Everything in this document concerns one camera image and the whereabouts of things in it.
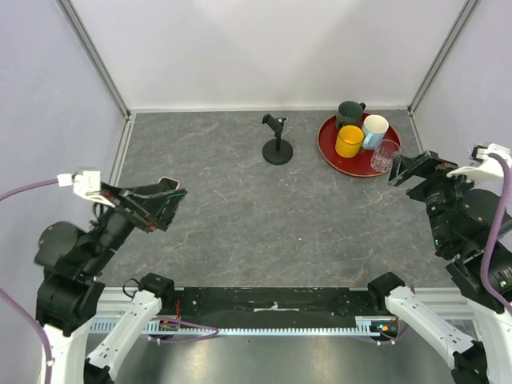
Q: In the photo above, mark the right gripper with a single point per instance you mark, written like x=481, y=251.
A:
x=428, y=164

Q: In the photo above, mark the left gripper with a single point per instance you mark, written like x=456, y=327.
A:
x=150, y=206

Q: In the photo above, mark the black phone stand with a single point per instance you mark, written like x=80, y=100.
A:
x=276, y=151

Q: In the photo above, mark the phone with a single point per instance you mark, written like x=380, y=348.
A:
x=169, y=183

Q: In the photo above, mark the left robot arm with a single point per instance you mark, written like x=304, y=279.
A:
x=73, y=260

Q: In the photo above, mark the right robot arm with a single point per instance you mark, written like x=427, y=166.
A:
x=466, y=225

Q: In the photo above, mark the clear glass tumbler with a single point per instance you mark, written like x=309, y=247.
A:
x=382, y=157

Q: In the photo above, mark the red round tray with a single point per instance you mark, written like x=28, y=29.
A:
x=359, y=165

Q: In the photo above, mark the white and blue mug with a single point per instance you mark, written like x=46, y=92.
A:
x=374, y=128

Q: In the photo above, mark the yellow mug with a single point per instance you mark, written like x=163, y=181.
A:
x=349, y=141

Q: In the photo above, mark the dark green mug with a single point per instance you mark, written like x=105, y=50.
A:
x=349, y=113

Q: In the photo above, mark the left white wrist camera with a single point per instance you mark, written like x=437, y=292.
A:
x=86, y=183

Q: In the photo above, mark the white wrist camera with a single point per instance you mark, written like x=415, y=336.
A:
x=86, y=183
x=484, y=168

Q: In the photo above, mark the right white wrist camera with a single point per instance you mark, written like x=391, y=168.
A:
x=484, y=168

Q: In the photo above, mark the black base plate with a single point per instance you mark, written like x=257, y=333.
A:
x=273, y=307

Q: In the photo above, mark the grey slotted cable duct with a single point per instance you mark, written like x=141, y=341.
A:
x=362, y=328

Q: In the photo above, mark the right aluminium frame post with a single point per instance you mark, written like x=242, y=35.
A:
x=448, y=43

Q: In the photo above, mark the aluminium frame post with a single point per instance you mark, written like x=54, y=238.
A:
x=448, y=43
x=78, y=27

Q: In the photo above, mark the left aluminium frame post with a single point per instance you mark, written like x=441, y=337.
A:
x=78, y=27

